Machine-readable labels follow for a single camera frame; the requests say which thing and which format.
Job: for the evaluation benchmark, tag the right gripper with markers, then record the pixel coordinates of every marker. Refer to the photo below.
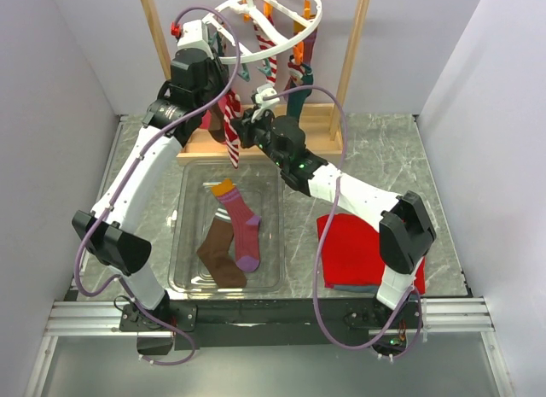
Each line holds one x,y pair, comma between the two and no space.
246,128

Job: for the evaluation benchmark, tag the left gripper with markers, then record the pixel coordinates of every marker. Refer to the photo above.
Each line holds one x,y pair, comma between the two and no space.
217,66

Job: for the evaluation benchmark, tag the maroon purple ribbed sock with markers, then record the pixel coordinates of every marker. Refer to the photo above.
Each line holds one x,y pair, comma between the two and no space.
245,225

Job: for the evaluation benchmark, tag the brown sock with striped cuff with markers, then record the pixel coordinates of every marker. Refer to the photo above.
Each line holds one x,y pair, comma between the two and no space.
214,253

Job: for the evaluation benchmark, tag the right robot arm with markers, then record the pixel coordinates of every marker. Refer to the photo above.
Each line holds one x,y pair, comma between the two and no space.
406,232

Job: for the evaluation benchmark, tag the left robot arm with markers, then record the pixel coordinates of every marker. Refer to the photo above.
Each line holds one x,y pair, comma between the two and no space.
108,230

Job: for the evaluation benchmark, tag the wooden hanger stand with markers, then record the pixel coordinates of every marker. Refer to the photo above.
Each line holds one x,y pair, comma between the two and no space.
320,121

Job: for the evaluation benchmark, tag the white round clip hanger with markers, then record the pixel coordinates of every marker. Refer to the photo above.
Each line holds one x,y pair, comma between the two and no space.
280,42

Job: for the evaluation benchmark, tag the teal clothes clip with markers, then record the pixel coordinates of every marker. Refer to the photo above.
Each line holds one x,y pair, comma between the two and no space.
243,73

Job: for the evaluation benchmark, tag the clear plastic tray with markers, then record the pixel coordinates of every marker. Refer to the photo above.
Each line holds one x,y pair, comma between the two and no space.
261,188

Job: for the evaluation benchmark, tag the dark teal santa sock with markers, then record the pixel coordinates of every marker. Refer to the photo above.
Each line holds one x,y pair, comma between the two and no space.
300,75

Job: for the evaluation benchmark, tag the red folded cloth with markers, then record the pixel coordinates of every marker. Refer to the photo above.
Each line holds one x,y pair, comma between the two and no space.
350,254

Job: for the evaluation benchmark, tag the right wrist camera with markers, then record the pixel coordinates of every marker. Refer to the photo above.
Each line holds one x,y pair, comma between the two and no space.
264,98

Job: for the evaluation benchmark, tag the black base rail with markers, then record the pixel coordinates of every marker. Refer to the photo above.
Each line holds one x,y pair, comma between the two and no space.
272,322

